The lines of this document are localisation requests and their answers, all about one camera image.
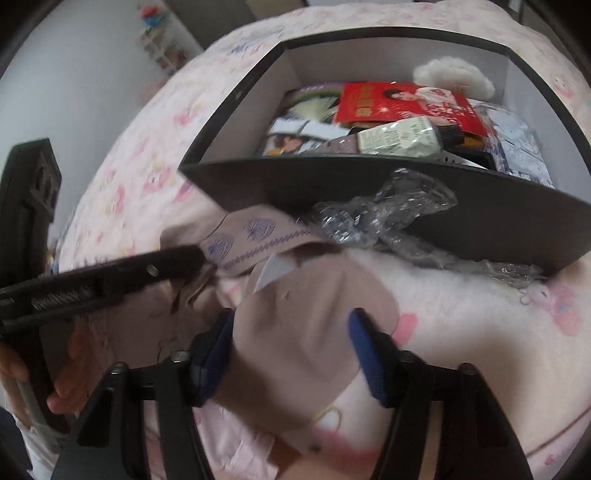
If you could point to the dark wooden furniture panel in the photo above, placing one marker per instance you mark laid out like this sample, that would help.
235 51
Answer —
27 194

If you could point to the purple green booklet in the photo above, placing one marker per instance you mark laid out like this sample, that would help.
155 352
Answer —
314 92

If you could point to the white patterned cloth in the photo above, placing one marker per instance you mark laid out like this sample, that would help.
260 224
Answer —
39 452

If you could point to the red printed packet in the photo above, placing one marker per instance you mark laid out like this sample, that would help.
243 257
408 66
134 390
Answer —
392 104

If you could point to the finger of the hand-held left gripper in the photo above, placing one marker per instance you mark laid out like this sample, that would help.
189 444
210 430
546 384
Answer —
157 267

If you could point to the small toy shelf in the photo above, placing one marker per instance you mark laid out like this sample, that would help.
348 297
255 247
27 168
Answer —
161 48

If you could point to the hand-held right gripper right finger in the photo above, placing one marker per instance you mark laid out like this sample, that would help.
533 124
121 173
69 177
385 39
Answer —
365 362

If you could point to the red blue toy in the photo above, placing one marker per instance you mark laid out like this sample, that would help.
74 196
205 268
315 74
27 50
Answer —
147 11

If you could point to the person's left hand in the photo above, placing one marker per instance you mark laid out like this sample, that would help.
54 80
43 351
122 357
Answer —
64 392

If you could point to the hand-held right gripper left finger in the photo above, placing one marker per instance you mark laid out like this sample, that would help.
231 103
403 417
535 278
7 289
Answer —
216 364

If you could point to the black cardboard box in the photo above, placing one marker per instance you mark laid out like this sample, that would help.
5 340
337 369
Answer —
485 221

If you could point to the clear plastic wrap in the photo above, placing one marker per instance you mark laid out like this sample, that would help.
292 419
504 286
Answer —
392 207

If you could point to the grey wardrobe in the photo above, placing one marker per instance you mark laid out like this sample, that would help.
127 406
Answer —
207 18

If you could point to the pink printed blanket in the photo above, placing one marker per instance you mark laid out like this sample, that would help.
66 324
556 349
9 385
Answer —
461 323

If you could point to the pink bear print cloth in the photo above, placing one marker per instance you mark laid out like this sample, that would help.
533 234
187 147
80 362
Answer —
240 447

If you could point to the pale green cream tube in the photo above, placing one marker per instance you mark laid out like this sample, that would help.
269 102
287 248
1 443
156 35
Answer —
397 136

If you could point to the mauve dotted pouch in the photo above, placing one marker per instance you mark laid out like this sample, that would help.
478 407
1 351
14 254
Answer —
341 144

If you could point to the white fluffy puff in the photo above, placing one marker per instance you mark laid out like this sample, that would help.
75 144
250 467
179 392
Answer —
452 74

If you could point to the blue silver foil packet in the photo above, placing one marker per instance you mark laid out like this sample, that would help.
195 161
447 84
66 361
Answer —
517 143

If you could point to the beige embroidered cap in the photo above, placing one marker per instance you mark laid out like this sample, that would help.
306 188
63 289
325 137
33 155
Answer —
300 332

